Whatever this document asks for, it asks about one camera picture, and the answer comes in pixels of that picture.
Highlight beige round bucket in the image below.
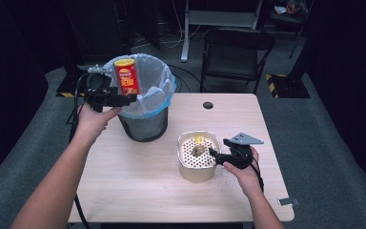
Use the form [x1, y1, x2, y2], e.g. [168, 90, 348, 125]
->
[176, 130, 223, 184]

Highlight white floor cables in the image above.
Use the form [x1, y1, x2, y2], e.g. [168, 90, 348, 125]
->
[130, 0, 203, 51]

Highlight perforated metal strainer insert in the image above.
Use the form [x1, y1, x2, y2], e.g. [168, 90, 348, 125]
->
[177, 130, 222, 169]

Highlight right hand-held gripper black cable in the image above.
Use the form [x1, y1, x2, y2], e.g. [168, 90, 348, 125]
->
[239, 149, 265, 195]

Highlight left hand-held gripper black cable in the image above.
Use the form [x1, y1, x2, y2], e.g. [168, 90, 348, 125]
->
[66, 73, 92, 229]

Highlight red chip can yellow lid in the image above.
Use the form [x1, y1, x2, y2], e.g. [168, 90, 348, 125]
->
[112, 58, 141, 97]

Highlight black mesh trash bin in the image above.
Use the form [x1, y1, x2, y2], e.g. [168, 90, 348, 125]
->
[117, 106, 170, 143]

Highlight black folding chair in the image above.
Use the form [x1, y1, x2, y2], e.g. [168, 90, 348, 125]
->
[199, 28, 275, 95]

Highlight black yellow striped base plate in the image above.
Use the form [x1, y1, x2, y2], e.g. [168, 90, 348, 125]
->
[55, 73, 100, 98]
[265, 73, 312, 99]

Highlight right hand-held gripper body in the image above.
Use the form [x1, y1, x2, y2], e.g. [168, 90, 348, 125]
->
[222, 132, 265, 170]

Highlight tea bag with yellow tag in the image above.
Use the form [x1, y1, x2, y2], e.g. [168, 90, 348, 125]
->
[190, 135, 209, 157]

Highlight person's left hand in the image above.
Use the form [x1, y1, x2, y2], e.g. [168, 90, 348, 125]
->
[73, 103, 123, 145]

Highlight dark cabinet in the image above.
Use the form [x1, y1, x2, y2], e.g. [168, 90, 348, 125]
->
[61, 0, 132, 66]

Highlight hand-held gripper black cable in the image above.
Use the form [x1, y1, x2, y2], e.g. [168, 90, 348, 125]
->
[239, 149, 265, 195]
[66, 73, 92, 229]

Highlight translucent blue trash bag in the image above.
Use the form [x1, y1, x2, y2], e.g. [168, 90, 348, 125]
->
[101, 52, 177, 120]

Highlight white metal desk frame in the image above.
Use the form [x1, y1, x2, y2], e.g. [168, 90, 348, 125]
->
[180, 0, 264, 63]

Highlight person's right hand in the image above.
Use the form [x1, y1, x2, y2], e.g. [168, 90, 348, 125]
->
[222, 146, 261, 198]

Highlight dark side table with clutter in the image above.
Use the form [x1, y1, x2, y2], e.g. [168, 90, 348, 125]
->
[268, 0, 314, 60]

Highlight black floor cable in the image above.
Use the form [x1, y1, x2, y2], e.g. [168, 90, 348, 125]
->
[167, 64, 206, 94]

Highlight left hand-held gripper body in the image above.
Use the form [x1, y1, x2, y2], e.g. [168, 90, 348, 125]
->
[83, 64, 122, 113]

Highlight grey tape strip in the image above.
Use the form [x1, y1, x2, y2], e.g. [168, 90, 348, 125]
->
[277, 197, 300, 207]

